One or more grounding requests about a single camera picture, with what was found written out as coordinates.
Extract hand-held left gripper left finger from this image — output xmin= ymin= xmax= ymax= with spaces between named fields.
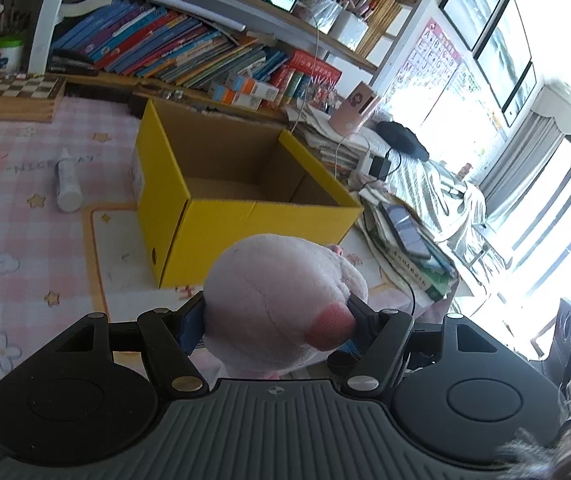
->
xmin=55 ymin=291 xmax=212 ymax=397

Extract medium black framed picture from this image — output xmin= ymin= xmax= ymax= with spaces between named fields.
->
xmin=472 ymin=0 xmax=535 ymax=111

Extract white framed wooden bookshelf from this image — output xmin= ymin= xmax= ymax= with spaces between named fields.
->
xmin=28 ymin=0 xmax=433 ymax=128

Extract grey curtain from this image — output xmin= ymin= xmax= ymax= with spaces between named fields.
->
xmin=479 ymin=85 xmax=571 ymax=306

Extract desktop with pink checked cloth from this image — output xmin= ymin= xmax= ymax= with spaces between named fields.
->
xmin=0 ymin=94 xmax=462 ymax=427

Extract yellow cardboard box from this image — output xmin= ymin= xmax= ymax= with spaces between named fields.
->
xmin=132 ymin=98 xmax=365 ymax=291

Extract white jar with green lid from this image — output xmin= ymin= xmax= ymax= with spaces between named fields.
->
xmin=0 ymin=34 xmax=27 ymax=74

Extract striped grey cloth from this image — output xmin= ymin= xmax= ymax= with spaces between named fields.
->
xmin=388 ymin=157 xmax=487 ymax=263

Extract wooden chessboard box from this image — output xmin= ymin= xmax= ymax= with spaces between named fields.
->
xmin=0 ymin=72 xmax=67 ymax=124

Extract white power adapter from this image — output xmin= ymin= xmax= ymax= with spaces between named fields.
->
xmin=359 ymin=152 xmax=381 ymax=179

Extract alphabet wall poster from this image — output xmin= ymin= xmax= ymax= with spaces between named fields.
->
xmin=387 ymin=17 xmax=507 ymax=133

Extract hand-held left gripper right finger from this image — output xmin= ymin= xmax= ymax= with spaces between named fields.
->
xmin=326 ymin=294 xmax=492 ymax=397

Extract pink white plush toy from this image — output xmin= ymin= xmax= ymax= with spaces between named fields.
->
xmin=201 ymin=234 xmax=369 ymax=380

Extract black smartphone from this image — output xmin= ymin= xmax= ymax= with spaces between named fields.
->
xmin=382 ymin=203 xmax=434 ymax=260

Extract orange and white cartons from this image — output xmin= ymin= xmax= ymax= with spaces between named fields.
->
xmin=208 ymin=72 xmax=281 ymax=111

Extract row of colourful books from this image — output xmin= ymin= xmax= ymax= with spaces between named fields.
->
xmin=49 ymin=0 xmax=342 ymax=107

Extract white cable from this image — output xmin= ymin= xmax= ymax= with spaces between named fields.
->
xmin=285 ymin=22 xmax=327 ymax=136

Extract stack of books and papers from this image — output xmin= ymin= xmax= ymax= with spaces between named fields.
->
xmin=359 ymin=187 xmax=460 ymax=302

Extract white plastic bottle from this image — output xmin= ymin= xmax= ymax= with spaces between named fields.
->
xmin=54 ymin=148 xmax=82 ymax=212

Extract black cap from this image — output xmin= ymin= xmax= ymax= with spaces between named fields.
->
xmin=375 ymin=120 xmax=431 ymax=162

